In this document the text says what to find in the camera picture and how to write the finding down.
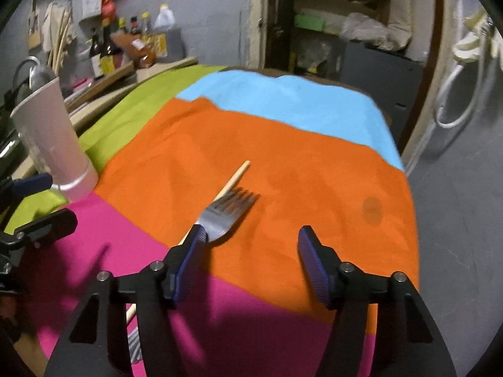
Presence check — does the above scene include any wooden knife holder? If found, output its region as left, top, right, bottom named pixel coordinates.
left=27, top=0, right=42, bottom=50

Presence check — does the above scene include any white hose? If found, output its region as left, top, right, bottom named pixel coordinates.
left=434, top=61, right=487, bottom=130

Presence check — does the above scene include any cream rubber glove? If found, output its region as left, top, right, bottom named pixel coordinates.
left=452, top=31, right=496, bottom=63
left=462, top=8, right=496, bottom=35

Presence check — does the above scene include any crumpled clear plastic bag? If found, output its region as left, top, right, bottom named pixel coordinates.
left=340, top=12, right=397, bottom=50

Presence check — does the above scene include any white pillow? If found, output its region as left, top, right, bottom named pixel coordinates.
left=387, top=0, right=413, bottom=42

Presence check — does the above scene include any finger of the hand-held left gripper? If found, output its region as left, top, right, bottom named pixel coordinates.
left=0, top=172, right=53, bottom=202
left=0, top=208, right=78, bottom=250

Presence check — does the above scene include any white hanging towel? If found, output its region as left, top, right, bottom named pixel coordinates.
left=41, top=2, right=77, bottom=52

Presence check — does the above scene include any dark bottle white label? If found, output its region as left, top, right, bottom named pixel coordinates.
left=88, top=27, right=103, bottom=79

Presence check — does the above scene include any worn door frame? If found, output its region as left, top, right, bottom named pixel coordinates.
left=247, top=0, right=468, bottom=173

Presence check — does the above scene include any metal fork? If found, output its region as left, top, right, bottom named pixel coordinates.
left=198, top=188, right=261, bottom=244
left=128, top=328, right=144, bottom=365

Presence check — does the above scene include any white wall box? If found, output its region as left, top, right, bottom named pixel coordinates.
left=76, top=0, right=103, bottom=18

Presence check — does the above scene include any green box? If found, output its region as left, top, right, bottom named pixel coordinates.
left=294, top=14, right=327, bottom=33

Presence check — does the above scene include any white cup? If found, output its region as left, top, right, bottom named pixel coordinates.
left=10, top=76, right=99, bottom=202

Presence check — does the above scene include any tall dark sauce bottle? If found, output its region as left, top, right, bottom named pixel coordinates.
left=100, top=19, right=123, bottom=75

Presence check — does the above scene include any metal faucet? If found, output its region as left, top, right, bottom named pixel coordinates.
left=12, top=58, right=40, bottom=99

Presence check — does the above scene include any grey cabinet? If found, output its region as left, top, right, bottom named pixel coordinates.
left=340, top=39, right=427, bottom=154

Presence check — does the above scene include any clear oil jug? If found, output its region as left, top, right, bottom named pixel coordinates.
left=152, top=3, right=186, bottom=60

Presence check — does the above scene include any orange-brown sauce pouch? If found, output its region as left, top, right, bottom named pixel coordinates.
left=112, top=33, right=158, bottom=69

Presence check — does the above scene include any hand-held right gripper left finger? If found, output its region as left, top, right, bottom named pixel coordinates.
left=44, top=223, right=209, bottom=377

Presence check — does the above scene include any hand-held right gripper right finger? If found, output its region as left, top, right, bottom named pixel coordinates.
left=297, top=226, right=458, bottom=377

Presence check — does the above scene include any wooden cutting board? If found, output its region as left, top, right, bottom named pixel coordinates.
left=65, top=63, right=136, bottom=107

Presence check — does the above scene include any yellow-capped bottle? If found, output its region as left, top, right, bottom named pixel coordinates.
left=141, top=12, right=155, bottom=45

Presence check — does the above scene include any multicoloured table cloth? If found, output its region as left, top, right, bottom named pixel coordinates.
left=4, top=68, right=421, bottom=377

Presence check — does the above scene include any red plastic bag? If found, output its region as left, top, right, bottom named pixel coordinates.
left=100, top=0, right=119, bottom=20

